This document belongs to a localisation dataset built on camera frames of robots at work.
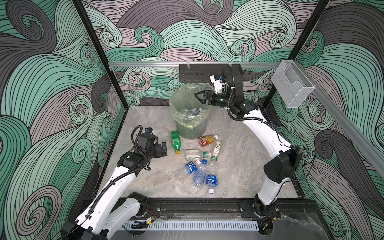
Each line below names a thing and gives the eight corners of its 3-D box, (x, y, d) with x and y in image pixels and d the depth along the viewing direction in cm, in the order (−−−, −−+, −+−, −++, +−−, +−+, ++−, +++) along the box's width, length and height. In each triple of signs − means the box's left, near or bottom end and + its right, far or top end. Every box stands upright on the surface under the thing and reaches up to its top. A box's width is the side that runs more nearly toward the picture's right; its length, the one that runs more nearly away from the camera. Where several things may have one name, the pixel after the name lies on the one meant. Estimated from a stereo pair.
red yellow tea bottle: (200, 147, 98) (201, 144, 94) (198, 141, 101) (198, 137, 97) (218, 143, 100) (219, 139, 97) (215, 136, 103) (216, 133, 100)
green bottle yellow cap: (174, 155, 94) (173, 151, 91) (170, 135, 104) (169, 131, 101) (183, 153, 95) (183, 149, 92) (178, 133, 105) (178, 129, 102)
